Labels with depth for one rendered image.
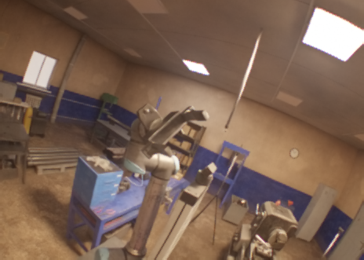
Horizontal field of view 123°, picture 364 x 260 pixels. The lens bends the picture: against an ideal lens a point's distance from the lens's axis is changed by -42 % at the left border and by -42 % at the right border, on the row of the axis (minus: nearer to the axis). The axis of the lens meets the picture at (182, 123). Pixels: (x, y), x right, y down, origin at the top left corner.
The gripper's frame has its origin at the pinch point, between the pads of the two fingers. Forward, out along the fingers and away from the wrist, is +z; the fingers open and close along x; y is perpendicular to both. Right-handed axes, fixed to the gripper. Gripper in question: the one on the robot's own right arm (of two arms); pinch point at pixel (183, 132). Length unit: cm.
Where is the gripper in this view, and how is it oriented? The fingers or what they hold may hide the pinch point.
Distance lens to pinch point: 42.0
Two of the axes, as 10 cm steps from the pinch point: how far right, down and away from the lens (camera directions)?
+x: -6.6, 6.3, -4.2
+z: 5.4, 0.0, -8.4
